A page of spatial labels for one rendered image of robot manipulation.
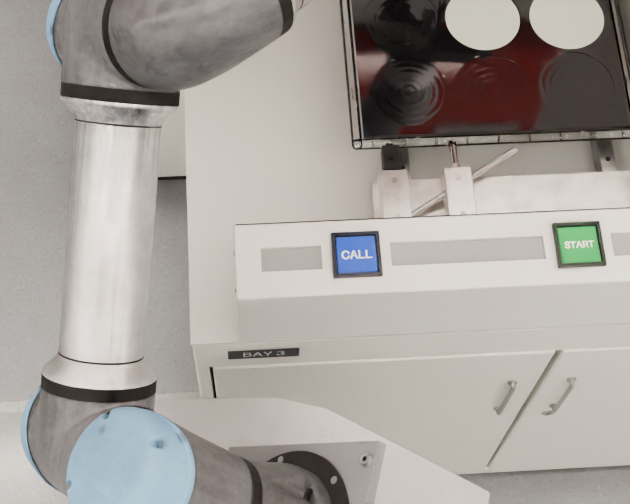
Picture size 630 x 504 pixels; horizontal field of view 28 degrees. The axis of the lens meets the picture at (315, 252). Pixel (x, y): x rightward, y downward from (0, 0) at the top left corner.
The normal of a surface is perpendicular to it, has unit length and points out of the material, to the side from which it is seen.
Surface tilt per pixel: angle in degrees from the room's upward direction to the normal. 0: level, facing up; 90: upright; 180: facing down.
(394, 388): 90
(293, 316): 90
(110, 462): 38
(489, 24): 0
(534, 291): 90
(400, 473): 0
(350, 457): 45
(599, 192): 0
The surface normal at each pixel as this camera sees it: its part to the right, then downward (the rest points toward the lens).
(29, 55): 0.04, -0.41
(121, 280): 0.48, 0.18
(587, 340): 0.07, 0.91
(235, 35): 0.39, 0.56
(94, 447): -0.58, -0.42
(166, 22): -0.18, 0.21
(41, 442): -0.80, 0.01
